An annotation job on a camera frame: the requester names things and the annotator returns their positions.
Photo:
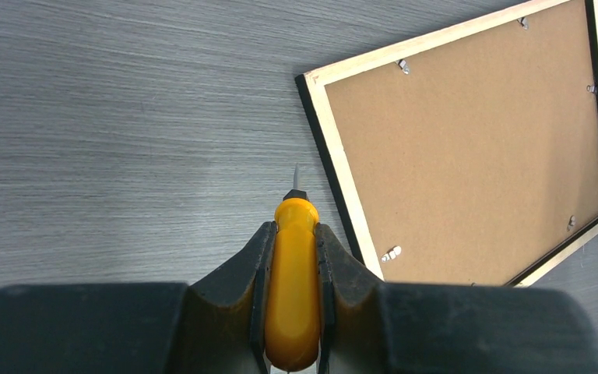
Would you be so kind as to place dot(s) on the metal frame retaining clip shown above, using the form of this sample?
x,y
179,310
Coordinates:
x,y
391,254

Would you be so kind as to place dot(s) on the black picture frame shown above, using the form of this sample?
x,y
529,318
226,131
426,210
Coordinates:
x,y
474,162

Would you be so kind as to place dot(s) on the yellow handled screwdriver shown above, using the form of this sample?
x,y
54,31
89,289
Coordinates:
x,y
293,321

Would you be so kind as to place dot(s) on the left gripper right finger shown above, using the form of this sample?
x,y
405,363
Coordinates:
x,y
353,337

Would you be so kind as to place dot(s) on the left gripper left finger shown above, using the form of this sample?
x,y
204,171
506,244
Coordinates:
x,y
221,328

